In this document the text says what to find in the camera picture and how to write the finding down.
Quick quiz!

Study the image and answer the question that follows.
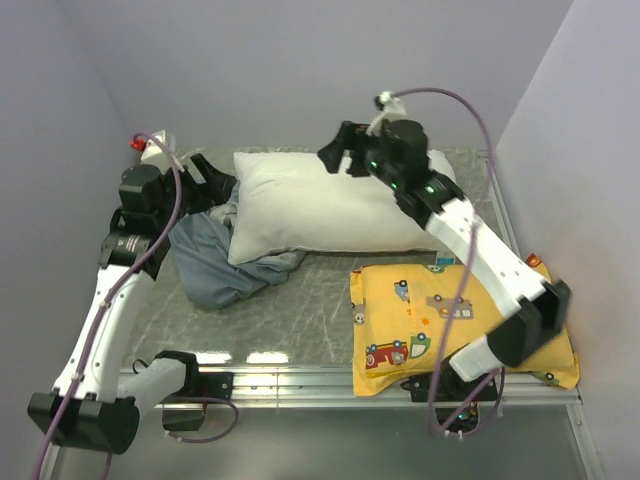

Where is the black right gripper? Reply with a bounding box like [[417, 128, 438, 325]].
[[317, 121, 404, 191]]

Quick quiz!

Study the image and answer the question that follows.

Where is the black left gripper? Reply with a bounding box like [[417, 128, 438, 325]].
[[155, 153, 236, 230]]

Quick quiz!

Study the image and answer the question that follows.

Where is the blue patterned pillowcase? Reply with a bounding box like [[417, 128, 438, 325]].
[[169, 181, 305, 310]]

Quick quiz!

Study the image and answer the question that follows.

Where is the white pillow insert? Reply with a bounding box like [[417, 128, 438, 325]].
[[228, 152, 443, 265]]

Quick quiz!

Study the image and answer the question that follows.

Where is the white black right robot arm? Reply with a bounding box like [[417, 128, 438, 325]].
[[318, 119, 571, 400]]

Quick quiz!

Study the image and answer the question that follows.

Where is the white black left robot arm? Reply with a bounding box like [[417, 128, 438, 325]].
[[27, 154, 235, 455]]

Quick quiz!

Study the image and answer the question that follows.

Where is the yellow cartoon vehicle pillow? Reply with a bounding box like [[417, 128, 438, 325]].
[[348, 253, 581, 399]]

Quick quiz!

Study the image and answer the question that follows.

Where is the black left controller box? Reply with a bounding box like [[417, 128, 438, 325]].
[[161, 408, 205, 432]]

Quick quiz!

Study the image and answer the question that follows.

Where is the black controller box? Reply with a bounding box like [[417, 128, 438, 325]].
[[435, 405, 480, 434], [161, 408, 205, 432]]

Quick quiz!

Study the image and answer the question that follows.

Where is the black right controller box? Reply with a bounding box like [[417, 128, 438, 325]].
[[435, 405, 480, 434]]

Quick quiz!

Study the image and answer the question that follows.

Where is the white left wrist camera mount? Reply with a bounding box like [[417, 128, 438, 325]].
[[129, 130, 176, 169]]

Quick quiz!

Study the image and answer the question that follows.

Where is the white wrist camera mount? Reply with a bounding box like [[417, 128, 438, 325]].
[[366, 91, 407, 136], [129, 130, 176, 169]]

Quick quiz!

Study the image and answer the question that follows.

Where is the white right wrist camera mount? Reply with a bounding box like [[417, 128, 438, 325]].
[[366, 91, 407, 136]]

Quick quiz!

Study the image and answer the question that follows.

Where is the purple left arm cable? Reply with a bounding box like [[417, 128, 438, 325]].
[[30, 132, 184, 480]]

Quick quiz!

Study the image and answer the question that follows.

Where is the aluminium table edge rail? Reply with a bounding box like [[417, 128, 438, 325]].
[[478, 150, 521, 257]]

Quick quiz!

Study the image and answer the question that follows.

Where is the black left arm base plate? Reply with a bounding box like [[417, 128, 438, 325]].
[[185, 371, 234, 400]]

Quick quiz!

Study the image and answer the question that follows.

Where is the aluminium front mounting rail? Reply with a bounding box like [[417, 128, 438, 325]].
[[119, 364, 584, 410]]

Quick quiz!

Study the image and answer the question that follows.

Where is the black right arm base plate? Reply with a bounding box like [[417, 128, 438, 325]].
[[400, 373, 498, 403]]

